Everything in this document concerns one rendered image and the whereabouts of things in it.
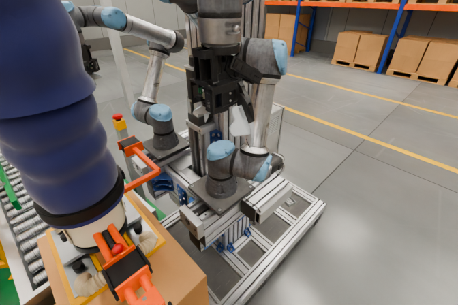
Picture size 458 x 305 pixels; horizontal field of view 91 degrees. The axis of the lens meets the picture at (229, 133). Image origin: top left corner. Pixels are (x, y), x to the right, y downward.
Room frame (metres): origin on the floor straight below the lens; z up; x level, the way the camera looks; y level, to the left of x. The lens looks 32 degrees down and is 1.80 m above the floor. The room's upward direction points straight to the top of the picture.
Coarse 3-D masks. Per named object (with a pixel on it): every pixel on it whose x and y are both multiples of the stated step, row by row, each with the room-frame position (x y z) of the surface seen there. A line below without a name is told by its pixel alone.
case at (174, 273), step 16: (128, 192) 0.82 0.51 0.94; (144, 208) 0.72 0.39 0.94; (160, 224) 0.63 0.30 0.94; (48, 256) 0.49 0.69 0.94; (160, 256) 0.49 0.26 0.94; (176, 256) 0.49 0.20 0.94; (48, 272) 0.43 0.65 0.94; (160, 272) 0.43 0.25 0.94; (176, 272) 0.43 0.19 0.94; (192, 272) 0.43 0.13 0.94; (160, 288) 0.38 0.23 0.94; (176, 288) 0.38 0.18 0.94; (192, 288) 0.38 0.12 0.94; (64, 304) 0.33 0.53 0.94; (96, 304) 0.33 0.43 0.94; (112, 304) 0.33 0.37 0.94; (128, 304) 0.33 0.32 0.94; (176, 304) 0.33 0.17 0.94; (192, 304) 0.37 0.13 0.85; (208, 304) 0.42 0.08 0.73
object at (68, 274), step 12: (48, 240) 0.47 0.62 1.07; (60, 240) 0.47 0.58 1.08; (60, 264) 0.39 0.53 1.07; (72, 264) 0.39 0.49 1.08; (84, 264) 0.38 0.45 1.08; (96, 264) 0.39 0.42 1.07; (72, 276) 0.35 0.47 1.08; (72, 288) 0.32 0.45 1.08; (72, 300) 0.29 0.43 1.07; (84, 300) 0.29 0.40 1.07
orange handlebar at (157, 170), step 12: (144, 156) 0.79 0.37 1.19; (156, 168) 0.71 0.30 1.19; (144, 180) 0.65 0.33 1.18; (108, 228) 0.43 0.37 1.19; (96, 240) 0.40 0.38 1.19; (120, 240) 0.39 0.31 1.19; (108, 252) 0.36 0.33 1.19; (144, 276) 0.30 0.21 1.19; (144, 288) 0.27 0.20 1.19; (156, 288) 0.27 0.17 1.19; (132, 300) 0.24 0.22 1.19; (144, 300) 0.24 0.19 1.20; (156, 300) 0.24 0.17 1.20
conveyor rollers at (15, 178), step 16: (0, 160) 1.59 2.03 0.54; (16, 176) 1.38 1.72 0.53; (0, 192) 1.20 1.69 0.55; (16, 192) 1.20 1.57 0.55; (32, 208) 1.05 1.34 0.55; (16, 224) 0.95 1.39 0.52; (32, 224) 0.94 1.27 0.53; (32, 240) 0.81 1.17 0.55; (32, 256) 0.72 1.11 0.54; (32, 272) 0.64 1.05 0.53
